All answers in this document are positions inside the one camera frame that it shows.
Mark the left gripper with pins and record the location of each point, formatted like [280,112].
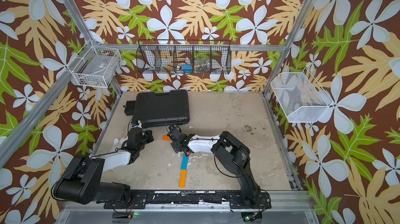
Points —
[149,135]

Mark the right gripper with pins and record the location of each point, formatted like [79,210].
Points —
[174,146]

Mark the teal block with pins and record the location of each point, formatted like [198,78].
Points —
[184,163]

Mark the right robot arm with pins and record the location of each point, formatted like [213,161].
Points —
[232,154]

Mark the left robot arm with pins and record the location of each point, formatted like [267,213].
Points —
[81,181]

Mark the black plastic tool case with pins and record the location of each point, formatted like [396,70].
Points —
[152,109]

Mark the white work glove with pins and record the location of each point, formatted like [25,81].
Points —
[118,143]

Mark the blue object in basket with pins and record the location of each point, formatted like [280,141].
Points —
[187,69]

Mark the white mesh basket right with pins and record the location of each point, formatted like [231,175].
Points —
[301,97]

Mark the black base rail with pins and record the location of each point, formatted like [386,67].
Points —
[140,199]

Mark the black wire basket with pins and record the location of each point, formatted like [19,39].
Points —
[205,56]

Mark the white wire basket left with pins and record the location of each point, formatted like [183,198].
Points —
[95,65]

